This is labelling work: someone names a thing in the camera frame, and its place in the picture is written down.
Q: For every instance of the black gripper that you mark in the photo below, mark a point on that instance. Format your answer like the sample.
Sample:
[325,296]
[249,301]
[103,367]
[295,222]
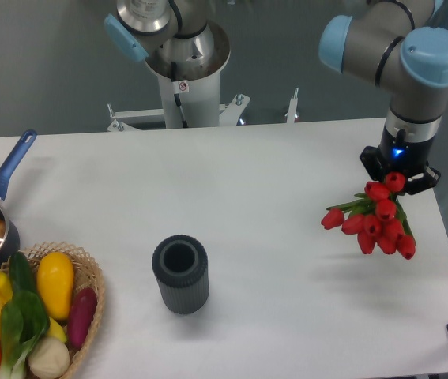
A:
[400,155]

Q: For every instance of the red tulip bouquet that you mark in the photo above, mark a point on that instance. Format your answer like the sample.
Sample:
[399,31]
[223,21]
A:
[376,218]

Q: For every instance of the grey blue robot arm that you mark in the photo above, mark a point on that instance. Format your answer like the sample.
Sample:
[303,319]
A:
[391,46]

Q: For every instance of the dark grey ribbed vase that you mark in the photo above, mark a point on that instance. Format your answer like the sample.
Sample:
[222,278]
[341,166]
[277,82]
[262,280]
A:
[181,267]

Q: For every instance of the purple eggplant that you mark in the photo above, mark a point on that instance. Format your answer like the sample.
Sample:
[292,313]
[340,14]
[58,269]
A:
[81,315]

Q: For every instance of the yellow squash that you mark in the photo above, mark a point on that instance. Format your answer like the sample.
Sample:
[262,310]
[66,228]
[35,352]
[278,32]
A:
[55,276]

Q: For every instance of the yellow banana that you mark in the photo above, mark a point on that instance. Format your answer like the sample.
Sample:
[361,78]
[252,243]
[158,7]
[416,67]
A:
[56,331]

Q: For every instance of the beige garlic bulb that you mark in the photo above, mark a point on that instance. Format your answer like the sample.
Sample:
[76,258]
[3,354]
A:
[49,359]

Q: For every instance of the green bok choy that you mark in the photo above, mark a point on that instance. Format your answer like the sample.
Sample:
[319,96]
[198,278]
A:
[24,320]

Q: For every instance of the small yellow gourd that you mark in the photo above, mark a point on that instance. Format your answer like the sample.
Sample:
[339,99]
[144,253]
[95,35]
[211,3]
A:
[6,291]

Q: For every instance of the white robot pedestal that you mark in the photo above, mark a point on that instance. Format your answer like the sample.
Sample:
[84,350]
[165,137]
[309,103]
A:
[188,76]

